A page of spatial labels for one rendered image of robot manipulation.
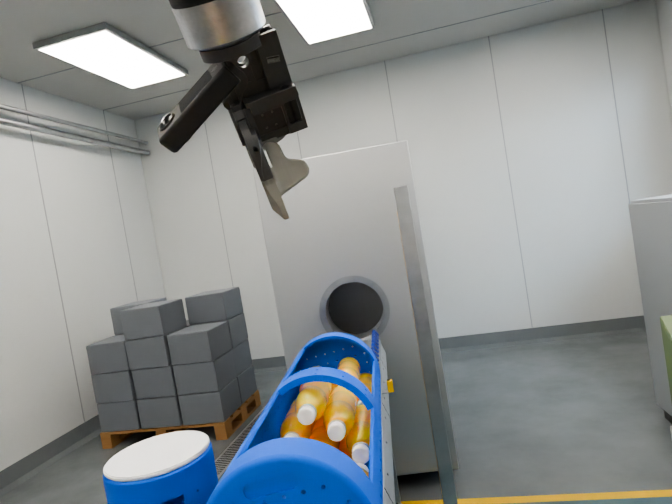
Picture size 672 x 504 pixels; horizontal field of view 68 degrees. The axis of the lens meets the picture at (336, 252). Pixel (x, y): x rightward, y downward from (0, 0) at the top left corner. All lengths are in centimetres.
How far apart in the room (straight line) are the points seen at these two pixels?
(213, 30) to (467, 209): 534
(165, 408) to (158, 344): 56
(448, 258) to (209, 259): 295
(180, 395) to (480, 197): 371
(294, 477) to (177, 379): 375
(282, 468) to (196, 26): 61
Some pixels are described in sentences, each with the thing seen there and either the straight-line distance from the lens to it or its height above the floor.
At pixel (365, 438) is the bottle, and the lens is 118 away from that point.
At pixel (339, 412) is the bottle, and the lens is 117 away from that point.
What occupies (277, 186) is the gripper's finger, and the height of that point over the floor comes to 161.
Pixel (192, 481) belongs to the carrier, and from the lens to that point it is 145.
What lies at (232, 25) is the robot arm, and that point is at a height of 177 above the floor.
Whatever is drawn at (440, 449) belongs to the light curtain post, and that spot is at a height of 56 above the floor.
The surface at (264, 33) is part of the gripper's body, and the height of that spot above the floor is 178.
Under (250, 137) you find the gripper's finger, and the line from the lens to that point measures 58.
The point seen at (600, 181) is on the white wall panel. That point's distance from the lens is 604.
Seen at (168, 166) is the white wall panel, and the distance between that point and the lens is 673.
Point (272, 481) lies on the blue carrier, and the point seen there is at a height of 120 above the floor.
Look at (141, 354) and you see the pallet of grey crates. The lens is 464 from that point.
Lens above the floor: 155
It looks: 2 degrees down
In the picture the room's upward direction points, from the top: 9 degrees counter-clockwise
